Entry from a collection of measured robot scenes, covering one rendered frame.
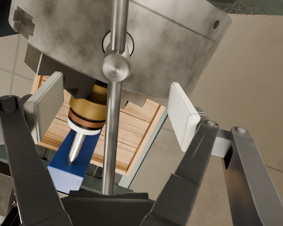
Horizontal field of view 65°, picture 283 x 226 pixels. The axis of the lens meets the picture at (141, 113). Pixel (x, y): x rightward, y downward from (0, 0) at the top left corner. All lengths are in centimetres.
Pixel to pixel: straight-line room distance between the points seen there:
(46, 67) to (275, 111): 170
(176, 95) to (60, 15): 15
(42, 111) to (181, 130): 10
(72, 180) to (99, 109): 19
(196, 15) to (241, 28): 133
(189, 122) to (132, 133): 54
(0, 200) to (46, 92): 72
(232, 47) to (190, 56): 131
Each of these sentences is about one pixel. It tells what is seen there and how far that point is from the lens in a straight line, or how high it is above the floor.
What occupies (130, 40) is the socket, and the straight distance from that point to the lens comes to 25.
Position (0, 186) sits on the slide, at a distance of 83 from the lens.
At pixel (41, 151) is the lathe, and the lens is 84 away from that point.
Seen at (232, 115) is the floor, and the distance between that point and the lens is 176.
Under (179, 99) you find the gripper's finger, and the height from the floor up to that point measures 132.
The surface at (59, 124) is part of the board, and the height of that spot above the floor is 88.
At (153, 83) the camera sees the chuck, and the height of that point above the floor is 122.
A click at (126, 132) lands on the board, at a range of 69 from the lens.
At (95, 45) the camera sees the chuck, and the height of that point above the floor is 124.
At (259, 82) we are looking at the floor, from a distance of 173.
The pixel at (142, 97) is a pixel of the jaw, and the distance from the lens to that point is 39.
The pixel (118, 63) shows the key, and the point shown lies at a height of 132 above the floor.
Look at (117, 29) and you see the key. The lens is 17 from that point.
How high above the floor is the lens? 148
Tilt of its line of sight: 65 degrees down
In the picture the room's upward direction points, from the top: 177 degrees counter-clockwise
